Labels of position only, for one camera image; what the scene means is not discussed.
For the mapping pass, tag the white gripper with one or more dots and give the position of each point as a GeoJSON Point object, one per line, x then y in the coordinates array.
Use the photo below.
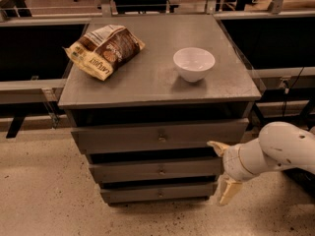
{"type": "Point", "coordinates": [231, 163]}

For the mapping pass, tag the grey drawer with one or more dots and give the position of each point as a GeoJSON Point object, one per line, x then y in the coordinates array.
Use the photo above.
{"type": "Point", "coordinates": [158, 136]}
{"type": "Point", "coordinates": [159, 193]}
{"type": "Point", "coordinates": [156, 169]}

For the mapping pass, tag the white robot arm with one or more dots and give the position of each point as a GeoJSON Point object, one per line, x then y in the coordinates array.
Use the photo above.
{"type": "Point", "coordinates": [279, 146]}

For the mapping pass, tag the grey bottom drawer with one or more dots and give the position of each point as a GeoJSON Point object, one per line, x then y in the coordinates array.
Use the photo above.
{"type": "Point", "coordinates": [159, 193]}

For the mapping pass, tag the grey top drawer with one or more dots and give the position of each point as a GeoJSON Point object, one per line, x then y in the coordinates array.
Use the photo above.
{"type": "Point", "coordinates": [158, 136]}

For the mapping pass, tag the grey drawer cabinet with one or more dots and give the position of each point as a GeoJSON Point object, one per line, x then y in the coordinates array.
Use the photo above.
{"type": "Point", "coordinates": [148, 89]}

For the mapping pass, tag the white ceramic bowl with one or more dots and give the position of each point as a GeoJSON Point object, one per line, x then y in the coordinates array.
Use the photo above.
{"type": "Point", "coordinates": [193, 64]}

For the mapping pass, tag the brown yellow snack bag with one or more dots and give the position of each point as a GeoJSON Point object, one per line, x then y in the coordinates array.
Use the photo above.
{"type": "Point", "coordinates": [102, 51]}

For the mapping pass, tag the grey metal railing frame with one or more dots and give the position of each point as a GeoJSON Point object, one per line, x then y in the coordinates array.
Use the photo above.
{"type": "Point", "coordinates": [277, 52]}

